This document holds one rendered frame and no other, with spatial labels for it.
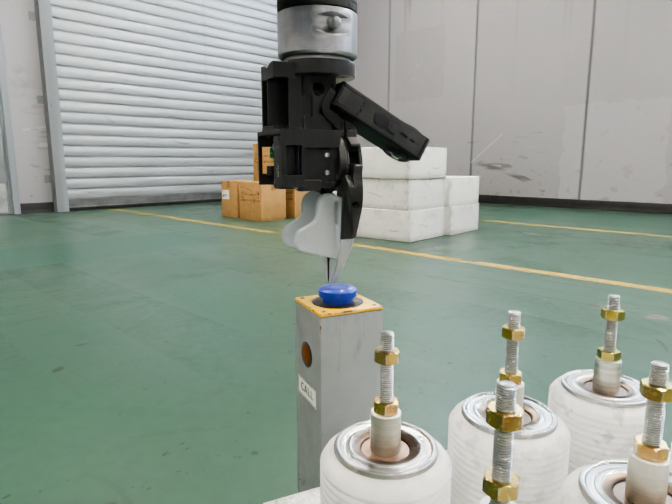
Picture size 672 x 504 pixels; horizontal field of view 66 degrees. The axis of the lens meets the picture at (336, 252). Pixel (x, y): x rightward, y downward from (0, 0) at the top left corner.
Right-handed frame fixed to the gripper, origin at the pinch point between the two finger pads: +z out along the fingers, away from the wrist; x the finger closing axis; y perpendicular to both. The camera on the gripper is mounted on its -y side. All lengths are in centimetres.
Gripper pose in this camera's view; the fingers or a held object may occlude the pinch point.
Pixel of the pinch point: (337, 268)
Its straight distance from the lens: 53.3
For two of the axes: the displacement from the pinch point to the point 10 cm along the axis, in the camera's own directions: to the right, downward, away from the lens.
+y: -9.0, 0.7, -4.2
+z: 0.0, 9.8, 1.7
